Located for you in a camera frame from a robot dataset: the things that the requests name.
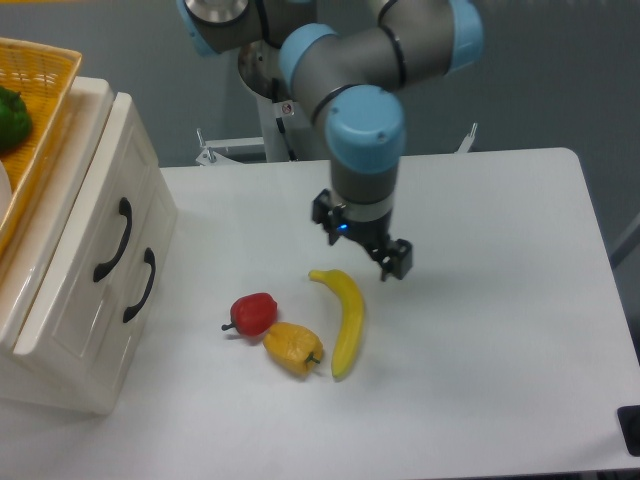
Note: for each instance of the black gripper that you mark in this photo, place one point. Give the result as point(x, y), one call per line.
point(368, 226)

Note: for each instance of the white bracket behind table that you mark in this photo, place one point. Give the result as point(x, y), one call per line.
point(467, 142)
point(230, 151)

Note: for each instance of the white left bracket behind table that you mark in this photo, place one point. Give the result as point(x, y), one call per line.
point(230, 151)

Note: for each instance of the red bell pepper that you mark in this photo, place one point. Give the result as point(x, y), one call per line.
point(252, 315)

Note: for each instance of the yellow banana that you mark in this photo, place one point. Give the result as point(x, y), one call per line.
point(349, 337)

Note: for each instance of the black top drawer handle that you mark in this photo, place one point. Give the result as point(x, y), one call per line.
point(120, 238)

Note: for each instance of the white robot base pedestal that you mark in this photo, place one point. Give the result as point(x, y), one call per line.
point(286, 131)

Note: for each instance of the white top drawer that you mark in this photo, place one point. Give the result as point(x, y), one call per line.
point(73, 314)

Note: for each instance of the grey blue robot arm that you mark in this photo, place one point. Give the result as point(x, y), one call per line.
point(346, 87)

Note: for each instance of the black table corner fixture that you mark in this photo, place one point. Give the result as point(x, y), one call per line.
point(629, 420)

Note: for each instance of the green bell pepper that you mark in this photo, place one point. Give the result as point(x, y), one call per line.
point(16, 122)

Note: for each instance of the yellow woven basket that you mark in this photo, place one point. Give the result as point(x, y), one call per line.
point(43, 75)

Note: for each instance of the yellow bell pepper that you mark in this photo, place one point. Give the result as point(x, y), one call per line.
point(293, 347)

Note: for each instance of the white drawer cabinet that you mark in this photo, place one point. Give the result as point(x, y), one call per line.
point(91, 384)

